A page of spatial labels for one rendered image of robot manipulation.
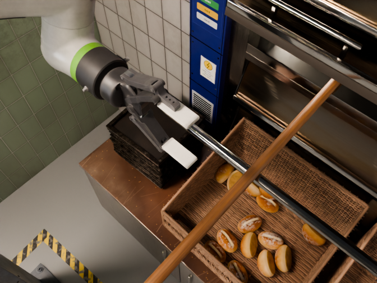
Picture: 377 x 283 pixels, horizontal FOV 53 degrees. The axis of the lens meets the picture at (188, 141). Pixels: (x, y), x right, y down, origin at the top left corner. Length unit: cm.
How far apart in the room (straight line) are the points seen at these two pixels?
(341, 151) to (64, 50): 92
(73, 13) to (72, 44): 6
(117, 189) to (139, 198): 11
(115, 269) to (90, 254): 16
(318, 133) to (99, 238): 136
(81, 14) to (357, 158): 95
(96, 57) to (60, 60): 8
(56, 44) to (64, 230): 160
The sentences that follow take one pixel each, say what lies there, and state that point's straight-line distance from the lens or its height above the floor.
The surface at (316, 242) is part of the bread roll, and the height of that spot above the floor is 64.
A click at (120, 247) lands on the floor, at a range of 218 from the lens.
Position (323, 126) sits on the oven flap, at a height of 103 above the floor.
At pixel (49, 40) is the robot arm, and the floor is 154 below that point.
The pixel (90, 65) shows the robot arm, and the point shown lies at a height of 153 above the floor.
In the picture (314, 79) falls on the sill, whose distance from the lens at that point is 123.
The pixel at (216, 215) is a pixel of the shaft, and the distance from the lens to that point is 92.
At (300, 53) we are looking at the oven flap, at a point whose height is 140.
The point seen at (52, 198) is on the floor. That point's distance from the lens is 238.
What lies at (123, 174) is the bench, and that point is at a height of 58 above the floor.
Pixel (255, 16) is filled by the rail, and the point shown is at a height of 143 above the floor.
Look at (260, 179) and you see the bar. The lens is 101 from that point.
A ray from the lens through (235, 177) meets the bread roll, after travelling 159.
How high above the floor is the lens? 206
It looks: 58 degrees down
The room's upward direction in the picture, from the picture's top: straight up
